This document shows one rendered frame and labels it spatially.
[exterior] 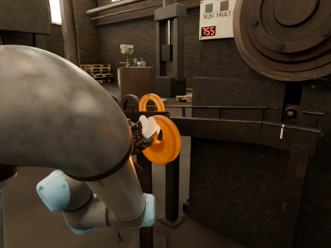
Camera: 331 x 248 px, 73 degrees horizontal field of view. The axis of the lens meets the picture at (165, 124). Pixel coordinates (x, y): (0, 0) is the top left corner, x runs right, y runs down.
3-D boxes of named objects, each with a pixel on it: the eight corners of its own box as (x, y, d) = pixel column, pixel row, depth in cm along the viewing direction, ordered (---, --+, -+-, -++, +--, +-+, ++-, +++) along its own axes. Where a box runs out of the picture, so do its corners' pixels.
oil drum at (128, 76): (139, 113, 430) (137, 66, 406) (162, 118, 394) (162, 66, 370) (114, 119, 386) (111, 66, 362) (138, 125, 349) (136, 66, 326)
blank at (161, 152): (180, 114, 65) (172, 116, 62) (183, 165, 67) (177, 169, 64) (142, 114, 74) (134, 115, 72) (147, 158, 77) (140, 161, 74)
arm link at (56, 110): (126, 17, 20) (156, 191, 60) (9, 19, 21) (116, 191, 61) (106, 118, 14) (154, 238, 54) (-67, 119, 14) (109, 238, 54)
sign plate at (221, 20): (200, 40, 116) (202, 1, 111) (250, 36, 100) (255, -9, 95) (198, 39, 114) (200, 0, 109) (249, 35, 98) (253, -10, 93)
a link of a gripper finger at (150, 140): (160, 132, 63) (139, 148, 57) (161, 137, 64) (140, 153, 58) (148, 129, 66) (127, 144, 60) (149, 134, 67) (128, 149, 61)
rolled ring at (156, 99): (134, 107, 140) (137, 106, 142) (150, 130, 135) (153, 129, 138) (148, 87, 129) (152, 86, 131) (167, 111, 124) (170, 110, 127)
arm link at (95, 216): (110, 237, 54) (102, 211, 48) (64, 237, 54) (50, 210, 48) (116, 208, 61) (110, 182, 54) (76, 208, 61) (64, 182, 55)
